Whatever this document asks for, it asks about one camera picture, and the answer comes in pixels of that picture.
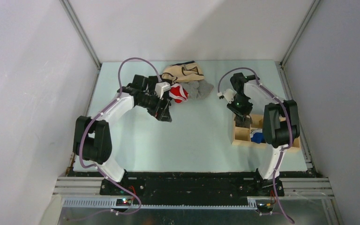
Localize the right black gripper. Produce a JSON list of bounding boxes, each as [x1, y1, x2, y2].
[[227, 94, 254, 122]]

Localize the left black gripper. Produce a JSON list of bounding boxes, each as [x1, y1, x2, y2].
[[137, 90, 172, 122]]

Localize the brown boxer briefs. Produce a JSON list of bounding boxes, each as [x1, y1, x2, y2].
[[234, 115, 253, 129]]

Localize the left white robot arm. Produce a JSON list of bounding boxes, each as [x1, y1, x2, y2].
[[73, 75, 172, 195]]

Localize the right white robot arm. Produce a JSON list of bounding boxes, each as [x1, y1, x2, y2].
[[225, 73, 300, 196]]

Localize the red white underwear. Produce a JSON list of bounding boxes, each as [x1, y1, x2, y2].
[[169, 83, 188, 104]]

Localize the rolled blue underwear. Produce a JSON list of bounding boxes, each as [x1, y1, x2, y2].
[[250, 129, 265, 144]]

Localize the grey striped underwear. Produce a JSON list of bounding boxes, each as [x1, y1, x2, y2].
[[182, 80, 214, 100]]

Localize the beige underwear black trim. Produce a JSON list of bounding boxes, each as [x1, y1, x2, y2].
[[161, 61, 204, 83]]

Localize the wooden compartment box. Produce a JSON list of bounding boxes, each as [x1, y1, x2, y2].
[[230, 113, 301, 153]]

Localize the left circuit board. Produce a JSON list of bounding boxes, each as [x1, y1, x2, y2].
[[115, 198, 133, 207]]

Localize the circuit board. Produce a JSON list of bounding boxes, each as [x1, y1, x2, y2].
[[115, 198, 133, 207], [255, 203, 274, 215]]

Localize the right circuit board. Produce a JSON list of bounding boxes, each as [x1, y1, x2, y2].
[[255, 203, 274, 215]]

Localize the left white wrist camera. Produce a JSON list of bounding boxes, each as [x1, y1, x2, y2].
[[154, 82, 171, 99]]

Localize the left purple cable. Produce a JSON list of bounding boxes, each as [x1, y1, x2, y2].
[[78, 57, 164, 216]]

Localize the aluminium frame rail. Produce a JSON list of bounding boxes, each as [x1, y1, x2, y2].
[[53, 177, 342, 225]]

